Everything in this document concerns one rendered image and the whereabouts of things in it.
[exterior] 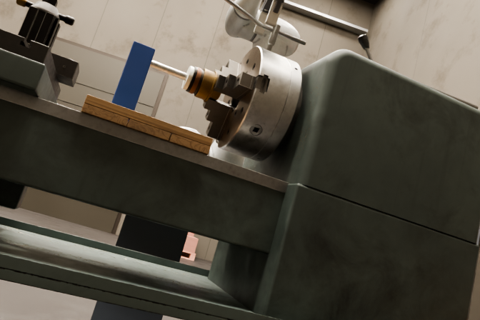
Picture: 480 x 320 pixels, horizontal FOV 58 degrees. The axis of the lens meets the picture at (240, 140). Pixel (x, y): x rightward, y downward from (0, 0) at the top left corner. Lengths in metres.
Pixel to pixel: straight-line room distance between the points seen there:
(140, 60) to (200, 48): 8.64
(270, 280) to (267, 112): 0.42
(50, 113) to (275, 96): 0.54
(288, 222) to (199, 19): 9.16
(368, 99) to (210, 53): 8.69
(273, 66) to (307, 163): 0.28
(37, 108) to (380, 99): 0.84
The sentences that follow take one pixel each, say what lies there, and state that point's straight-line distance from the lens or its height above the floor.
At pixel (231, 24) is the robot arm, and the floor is 1.49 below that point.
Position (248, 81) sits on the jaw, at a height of 1.09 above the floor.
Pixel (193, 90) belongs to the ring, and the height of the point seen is 1.05.
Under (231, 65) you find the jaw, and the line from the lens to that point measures 1.33.
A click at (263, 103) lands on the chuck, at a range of 1.12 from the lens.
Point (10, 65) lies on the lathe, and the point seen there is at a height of 0.90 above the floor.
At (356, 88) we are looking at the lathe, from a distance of 1.19.
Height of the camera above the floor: 0.71
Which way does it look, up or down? 12 degrees up
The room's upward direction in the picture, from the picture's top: 16 degrees clockwise
